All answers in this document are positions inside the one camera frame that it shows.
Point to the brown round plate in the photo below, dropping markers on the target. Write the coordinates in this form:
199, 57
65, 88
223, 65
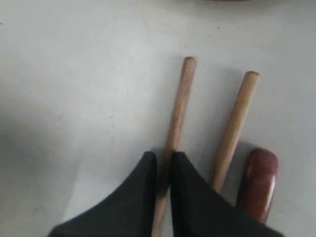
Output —
232, 0

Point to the reddish brown wooden spoon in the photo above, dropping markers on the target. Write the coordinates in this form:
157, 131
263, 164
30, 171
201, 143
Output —
257, 184

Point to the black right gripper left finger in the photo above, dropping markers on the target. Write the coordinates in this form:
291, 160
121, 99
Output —
126, 212

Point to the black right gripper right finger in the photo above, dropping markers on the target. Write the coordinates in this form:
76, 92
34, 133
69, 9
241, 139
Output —
198, 211

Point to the wooden chopstick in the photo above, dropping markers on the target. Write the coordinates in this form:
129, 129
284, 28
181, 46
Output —
173, 138
233, 129

